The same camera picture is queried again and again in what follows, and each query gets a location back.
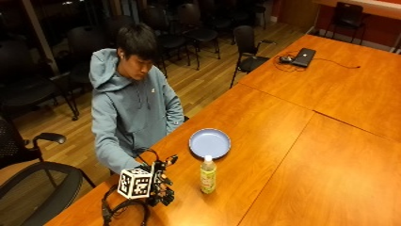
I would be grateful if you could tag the white marker cube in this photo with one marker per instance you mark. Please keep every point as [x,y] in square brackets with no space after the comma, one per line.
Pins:
[134,183]

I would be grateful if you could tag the blue round plate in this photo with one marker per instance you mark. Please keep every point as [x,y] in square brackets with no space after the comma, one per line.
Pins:
[209,143]

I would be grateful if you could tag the green tea bottle white cap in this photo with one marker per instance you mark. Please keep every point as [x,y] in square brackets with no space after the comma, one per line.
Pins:
[208,179]

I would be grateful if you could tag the the person in grey hoodie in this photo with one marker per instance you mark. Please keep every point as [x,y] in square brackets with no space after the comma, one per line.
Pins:
[133,113]

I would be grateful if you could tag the black chair with armrests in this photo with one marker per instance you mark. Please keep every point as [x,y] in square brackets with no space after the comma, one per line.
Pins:
[16,144]
[62,191]
[346,17]
[246,47]
[25,84]

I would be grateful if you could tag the row of dark background chairs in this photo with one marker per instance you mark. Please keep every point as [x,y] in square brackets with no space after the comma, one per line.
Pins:
[184,28]

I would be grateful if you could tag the black power adapter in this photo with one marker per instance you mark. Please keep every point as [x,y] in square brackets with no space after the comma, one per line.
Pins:
[285,59]

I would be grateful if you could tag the black laptop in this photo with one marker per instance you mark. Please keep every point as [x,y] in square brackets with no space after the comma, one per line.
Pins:
[304,57]

